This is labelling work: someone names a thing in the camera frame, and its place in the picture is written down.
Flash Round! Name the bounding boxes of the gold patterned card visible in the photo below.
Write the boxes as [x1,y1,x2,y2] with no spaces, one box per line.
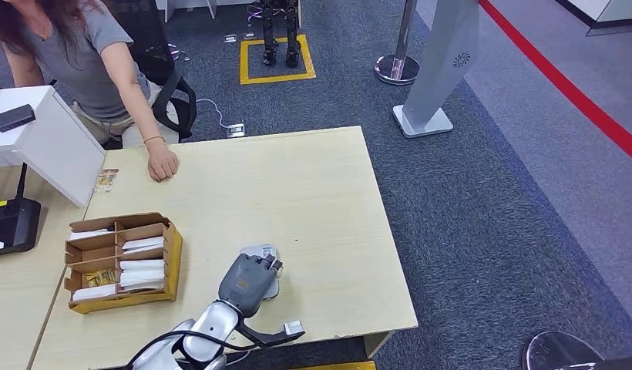
[93,168,120,194]

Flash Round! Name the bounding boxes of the black humanoid robot legs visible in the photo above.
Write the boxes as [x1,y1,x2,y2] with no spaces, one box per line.
[247,0,303,69]

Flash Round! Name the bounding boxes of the grey card reader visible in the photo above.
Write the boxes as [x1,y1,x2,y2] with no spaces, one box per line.
[239,244,281,302]

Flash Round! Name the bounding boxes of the yellow floor tape square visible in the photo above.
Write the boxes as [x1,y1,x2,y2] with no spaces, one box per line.
[290,361,377,370]
[238,34,317,86]

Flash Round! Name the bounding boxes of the grey kiosk stand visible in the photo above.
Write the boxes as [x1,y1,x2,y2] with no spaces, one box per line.
[391,0,480,140]

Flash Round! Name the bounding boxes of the chrome stanchion post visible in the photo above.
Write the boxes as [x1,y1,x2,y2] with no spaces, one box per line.
[373,0,421,86]

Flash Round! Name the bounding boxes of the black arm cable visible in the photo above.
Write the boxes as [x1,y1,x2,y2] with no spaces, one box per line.
[123,331,258,370]

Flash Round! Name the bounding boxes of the black office chair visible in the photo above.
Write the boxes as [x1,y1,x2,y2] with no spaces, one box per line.
[106,0,198,150]

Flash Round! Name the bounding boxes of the red floor line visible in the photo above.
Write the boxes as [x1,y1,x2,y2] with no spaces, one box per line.
[478,0,632,168]

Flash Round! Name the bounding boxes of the white cabinet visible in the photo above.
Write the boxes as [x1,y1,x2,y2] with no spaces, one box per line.
[554,0,632,37]

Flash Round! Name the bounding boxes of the black display stand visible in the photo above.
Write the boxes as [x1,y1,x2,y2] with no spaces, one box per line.
[0,163,42,258]

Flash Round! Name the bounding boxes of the thin white cable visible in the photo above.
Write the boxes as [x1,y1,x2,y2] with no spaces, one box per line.
[224,349,251,368]

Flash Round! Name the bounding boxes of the cardboard organizer box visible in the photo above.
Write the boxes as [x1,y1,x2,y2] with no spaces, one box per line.
[64,212,183,315]

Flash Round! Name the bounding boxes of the chrome round base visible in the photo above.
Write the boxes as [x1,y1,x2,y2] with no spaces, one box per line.
[521,330,606,370]

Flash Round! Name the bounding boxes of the gold card packet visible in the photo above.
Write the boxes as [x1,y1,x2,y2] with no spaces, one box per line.
[82,269,116,290]

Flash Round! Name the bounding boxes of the person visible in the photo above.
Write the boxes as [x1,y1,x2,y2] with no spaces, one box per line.
[0,0,180,183]

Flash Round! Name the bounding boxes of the person's left hand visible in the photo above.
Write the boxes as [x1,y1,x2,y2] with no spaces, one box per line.
[147,143,180,183]

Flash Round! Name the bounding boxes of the white floor cable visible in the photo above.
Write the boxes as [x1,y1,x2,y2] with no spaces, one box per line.
[194,98,230,130]

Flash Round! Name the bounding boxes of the white key card sleeve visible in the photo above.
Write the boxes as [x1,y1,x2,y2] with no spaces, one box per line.
[122,237,165,255]
[69,229,113,242]
[119,260,164,272]
[70,284,116,303]
[118,269,165,293]

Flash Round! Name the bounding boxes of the black adapter box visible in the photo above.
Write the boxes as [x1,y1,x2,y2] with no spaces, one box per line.
[0,104,37,133]

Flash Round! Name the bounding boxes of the white display panel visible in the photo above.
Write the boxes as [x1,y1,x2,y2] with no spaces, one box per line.
[0,86,106,209]

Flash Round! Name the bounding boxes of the white desk frame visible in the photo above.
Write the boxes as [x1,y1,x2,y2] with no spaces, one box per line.
[153,0,256,22]

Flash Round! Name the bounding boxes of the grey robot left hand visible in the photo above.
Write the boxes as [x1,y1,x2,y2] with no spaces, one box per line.
[217,252,284,318]

